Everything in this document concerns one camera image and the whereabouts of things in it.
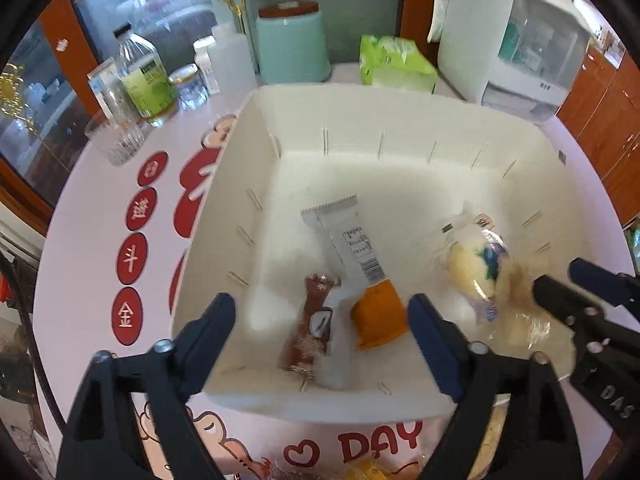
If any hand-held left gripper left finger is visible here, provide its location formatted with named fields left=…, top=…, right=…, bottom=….
left=55, top=292, right=237, bottom=480

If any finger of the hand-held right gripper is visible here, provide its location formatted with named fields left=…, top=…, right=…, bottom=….
left=568, top=258, right=640, bottom=313
left=531, top=274, right=616, bottom=356

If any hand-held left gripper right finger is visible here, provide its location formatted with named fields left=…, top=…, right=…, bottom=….
left=407, top=294, right=583, bottom=480

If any clear-wrapped beige bread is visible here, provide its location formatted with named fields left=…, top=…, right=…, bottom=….
left=492, top=260, right=573, bottom=351

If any orange snack packet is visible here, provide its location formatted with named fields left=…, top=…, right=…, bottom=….
left=350, top=280, right=411, bottom=351

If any clear-wrapped yellow cake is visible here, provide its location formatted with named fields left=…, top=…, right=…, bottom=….
left=440, top=202, right=512, bottom=323

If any brown snack packet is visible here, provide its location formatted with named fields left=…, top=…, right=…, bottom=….
left=277, top=272, right=342, bottom=377

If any white barcode snack packet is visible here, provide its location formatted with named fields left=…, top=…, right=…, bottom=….
left=300, top=195, right=388, bottom=391

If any white plastic storage bin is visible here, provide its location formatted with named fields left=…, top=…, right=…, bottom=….
left=170, top=84, right=583, bottom=423

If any yellow snack packet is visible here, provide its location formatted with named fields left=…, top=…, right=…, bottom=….
left=345, top=460, right=397, bottom=480

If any printed pink tablecloth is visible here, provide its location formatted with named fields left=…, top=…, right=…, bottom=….
left=32, top=62, right=640, bottom=480

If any ribbed drinking glass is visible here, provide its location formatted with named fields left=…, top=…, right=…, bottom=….
left=84, top=110, right=146, bottom=167

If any glass jar with gold lid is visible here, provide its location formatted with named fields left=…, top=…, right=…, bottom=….
left=168, top=64, right=210, bottom=112

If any tall clear glass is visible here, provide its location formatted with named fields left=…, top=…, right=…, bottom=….
left=102, top=85, right=132, bottom=123

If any clear bottle with green label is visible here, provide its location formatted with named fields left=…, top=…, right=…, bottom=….
left=114, top=25, right=178, bottom=128

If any small white pill bottle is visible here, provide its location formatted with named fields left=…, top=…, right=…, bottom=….
left=193, top=37, right=221, bottom=95

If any white plastic bottle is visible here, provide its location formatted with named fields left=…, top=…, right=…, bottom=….
left=210, top=22, right=258, bottom=93

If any white carton box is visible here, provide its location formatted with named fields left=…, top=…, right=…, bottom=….
left=87, top=57, right=126, bottom=121

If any white countertop cabinet appliance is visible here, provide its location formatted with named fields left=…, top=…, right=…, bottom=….
left=437, top=0, right=593, bottom=126

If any green tissue pack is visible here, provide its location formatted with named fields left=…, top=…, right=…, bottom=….
left=359, top=35, right=438, bottom=95

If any teal canister with brown lid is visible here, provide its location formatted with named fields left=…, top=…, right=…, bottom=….
left=256, top=2, right=332, bottom=86

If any small gold door ornament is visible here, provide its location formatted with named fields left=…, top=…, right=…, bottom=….
left=0, top=65, right=41, bottom=133

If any white towel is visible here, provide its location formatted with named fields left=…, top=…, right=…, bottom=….
left=427, top=0, right=596, bottom=43

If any wooden wall cabinet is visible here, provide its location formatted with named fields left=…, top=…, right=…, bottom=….
left=555, top=35, right=640, bottom=231

